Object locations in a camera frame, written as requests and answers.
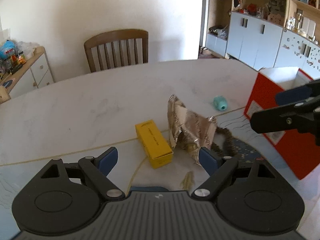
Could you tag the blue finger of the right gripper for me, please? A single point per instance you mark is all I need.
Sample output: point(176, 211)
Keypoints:
point(293, 95)
point(271, 120)

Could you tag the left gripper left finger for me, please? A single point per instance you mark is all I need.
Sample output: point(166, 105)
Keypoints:
point(107, 161)

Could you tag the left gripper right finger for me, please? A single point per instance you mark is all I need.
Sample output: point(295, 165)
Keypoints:
point(209, 160)

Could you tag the brown fabric scrunchie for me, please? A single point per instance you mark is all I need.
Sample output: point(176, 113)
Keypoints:
point(228, 148)

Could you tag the silver foil wrapper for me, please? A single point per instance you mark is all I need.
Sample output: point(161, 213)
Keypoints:
point(189, 130)

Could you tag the yellow small carton box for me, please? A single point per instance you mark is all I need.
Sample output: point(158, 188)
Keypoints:
point(156, 148)

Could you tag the red white cardboard box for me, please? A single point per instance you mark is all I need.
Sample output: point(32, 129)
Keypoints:
point(297, 149)

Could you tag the white drawer sideboard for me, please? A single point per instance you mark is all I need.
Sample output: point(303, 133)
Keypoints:
point(34, 74)

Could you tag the wooden chair far side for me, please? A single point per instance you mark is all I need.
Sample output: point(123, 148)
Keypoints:
point(118, 48)

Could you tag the white wall cabinet unit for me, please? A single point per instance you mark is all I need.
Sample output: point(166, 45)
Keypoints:
point(263, 33)

